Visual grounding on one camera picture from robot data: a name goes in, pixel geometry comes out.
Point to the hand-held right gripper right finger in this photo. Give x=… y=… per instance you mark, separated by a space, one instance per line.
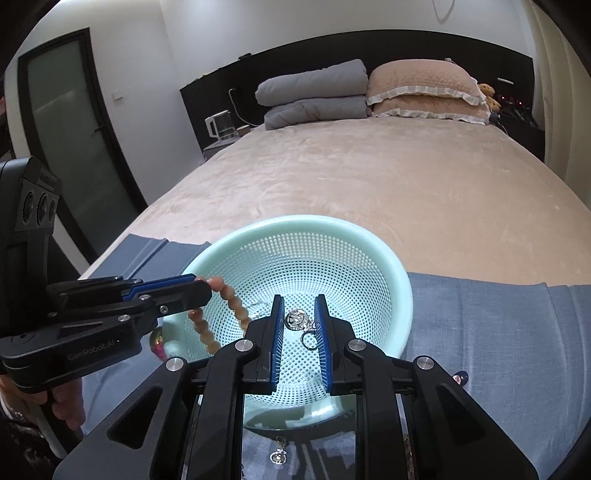
x=323 y=344

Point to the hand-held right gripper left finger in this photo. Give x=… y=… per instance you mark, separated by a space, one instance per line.
x=277 y=344

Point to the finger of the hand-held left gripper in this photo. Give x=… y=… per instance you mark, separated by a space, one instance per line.
x=184 y=295
x=152 y=284

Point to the silver pendant keyring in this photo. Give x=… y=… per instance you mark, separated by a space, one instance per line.
x=294 y=319

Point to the mint green plastic strainer basket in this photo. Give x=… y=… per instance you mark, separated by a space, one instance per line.
x=300 y=258

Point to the person's left forearm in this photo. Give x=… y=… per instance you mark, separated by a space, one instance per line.
x=23 y=429

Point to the pink glittery jewelry piece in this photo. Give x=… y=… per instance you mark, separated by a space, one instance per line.
x=159 y=345

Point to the small blue jewelry piece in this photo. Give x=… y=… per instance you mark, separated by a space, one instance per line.
x=461 y=379

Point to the person's left hand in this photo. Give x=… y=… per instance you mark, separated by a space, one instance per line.
x=69 y=406

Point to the silver pendant earring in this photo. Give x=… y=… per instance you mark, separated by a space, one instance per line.
x=279 y=458

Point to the grey bedside table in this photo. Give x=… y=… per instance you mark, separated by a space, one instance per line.
x=217 y=148

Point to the blue grey cloth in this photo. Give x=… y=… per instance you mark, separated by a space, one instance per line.
x=485 y=332

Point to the beige bed blanket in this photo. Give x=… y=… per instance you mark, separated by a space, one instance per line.
x=369 y=184

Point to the frosted glass door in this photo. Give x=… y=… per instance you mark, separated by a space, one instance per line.
x=69 y=138

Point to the white electric kettle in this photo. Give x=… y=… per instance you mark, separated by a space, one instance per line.
x=219 y=125

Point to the black headboard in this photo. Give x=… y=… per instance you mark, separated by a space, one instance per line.
x=217 y=92

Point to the grey folded quilt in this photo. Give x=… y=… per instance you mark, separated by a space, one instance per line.
x=309 y=81
x=318 y=113

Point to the pink ruffled pillow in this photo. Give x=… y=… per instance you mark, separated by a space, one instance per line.
x=425 y=78
x=429 y=110

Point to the dark bedside table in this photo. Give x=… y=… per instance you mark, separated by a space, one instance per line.
x=524 y=134

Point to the brown teddy bear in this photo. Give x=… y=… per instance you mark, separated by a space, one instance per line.
x=489 y=96

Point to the cream curtain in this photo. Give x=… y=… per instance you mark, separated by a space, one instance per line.
x=563 y=115

